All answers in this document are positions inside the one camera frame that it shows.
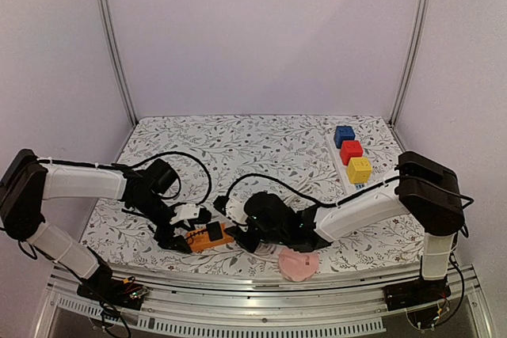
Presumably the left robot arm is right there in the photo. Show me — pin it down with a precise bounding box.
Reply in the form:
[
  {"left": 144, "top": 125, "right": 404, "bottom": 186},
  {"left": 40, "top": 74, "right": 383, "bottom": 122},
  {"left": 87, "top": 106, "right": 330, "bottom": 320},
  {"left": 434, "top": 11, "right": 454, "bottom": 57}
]
[{"left": 1, "top": 149, "right": 199, "bottom": 310}]

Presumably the red cube socket adapter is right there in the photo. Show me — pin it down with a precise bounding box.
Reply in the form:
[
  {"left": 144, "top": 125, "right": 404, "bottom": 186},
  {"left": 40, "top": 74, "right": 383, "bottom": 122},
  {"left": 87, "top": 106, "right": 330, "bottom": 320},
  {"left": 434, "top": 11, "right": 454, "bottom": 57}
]
[{"left": 340, "top": 140, "right": 364, "bottom": 166}]

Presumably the orange power strip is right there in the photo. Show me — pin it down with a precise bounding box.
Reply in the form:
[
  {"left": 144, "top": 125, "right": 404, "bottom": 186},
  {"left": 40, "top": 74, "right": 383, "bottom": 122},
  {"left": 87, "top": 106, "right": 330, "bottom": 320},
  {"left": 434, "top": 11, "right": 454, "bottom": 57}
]
[{"left": 186, "top": 222, "right": 234, "bottom": 253}]

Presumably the right aluminium frame post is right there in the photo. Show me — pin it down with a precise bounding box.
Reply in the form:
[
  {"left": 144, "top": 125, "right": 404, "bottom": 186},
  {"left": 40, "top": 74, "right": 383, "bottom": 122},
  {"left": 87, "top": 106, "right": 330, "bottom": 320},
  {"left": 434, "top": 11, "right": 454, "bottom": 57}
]
[{"left": 388, "top": 0, "right": 430, "bottom": 129}]

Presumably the yellow cube socket adapter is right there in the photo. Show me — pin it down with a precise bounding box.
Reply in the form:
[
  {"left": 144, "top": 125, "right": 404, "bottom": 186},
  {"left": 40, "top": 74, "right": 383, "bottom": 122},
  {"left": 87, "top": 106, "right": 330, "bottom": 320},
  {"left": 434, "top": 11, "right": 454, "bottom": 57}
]
[{"left": 346, "top": 157, "right": 372, "bottom": 184}]

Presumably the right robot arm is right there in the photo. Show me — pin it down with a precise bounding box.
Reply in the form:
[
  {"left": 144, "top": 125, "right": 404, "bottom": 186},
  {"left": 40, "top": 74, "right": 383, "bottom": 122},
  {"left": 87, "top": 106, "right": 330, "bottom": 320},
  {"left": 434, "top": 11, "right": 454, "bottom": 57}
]
[{"left": 215, "top": 151, "right": 466, "bottom": 310}]

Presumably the left aluminium frame post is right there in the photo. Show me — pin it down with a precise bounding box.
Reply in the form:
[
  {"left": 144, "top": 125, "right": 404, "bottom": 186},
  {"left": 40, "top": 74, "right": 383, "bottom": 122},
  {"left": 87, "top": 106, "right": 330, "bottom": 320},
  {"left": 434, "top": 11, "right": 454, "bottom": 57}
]
[{"left": 97, "top": 0, "right": 139, "bottom": 127}]

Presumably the white multicolour power strip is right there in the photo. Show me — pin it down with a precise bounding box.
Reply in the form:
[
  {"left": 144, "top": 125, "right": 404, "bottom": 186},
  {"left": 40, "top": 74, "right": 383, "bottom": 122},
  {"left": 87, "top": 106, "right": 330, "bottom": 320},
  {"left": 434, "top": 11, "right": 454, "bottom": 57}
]
[{"left": 326, "top": 135, "right": 373, "bottom": 195}]

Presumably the pink round power socket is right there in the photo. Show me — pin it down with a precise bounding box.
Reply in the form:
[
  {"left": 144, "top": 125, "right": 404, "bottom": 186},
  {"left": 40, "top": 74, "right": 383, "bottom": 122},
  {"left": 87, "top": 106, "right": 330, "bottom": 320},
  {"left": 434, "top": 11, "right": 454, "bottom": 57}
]
[{"left": 278, "top": 248, "right": 319, "bottom": 283}]

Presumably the aluminium frame post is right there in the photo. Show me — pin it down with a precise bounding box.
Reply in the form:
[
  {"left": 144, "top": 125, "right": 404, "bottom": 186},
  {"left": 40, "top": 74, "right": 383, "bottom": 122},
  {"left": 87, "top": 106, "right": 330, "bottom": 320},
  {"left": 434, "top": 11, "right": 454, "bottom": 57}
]
[
  {"left": 388, "top": 0, "right": 430, "bottom": 129},
  {"left": 97, "top": 0, "right": 139, "bottom": 127}
]

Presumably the floral table mat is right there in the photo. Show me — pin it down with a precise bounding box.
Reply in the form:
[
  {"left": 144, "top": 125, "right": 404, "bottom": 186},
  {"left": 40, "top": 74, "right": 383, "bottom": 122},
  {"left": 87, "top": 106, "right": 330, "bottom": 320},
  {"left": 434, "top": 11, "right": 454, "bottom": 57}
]
[{"left": 81, "top": 115, "right": 401, "bottom": 278}]

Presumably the black plug adapter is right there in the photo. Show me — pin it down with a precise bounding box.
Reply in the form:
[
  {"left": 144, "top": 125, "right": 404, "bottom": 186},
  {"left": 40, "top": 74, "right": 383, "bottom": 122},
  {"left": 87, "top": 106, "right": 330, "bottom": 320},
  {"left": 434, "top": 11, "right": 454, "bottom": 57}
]
[{"left": 186, "top": 222, "right": 223, "bottom": 250}]

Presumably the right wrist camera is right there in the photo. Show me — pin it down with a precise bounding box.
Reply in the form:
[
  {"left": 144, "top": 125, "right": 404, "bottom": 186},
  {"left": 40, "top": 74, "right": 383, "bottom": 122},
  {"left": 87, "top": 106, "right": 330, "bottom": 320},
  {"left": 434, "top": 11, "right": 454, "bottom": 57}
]
[{"left": 213, "top": 196, "right": 248, "bottom": 226}]

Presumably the blue cube socket adapter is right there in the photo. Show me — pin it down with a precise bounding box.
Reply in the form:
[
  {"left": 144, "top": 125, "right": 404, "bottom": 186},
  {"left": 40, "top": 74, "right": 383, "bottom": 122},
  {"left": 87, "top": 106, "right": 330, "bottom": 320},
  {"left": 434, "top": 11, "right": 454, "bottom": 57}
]
[{"left": 334, "top": 126, "right": 356, "bottom": 150}]

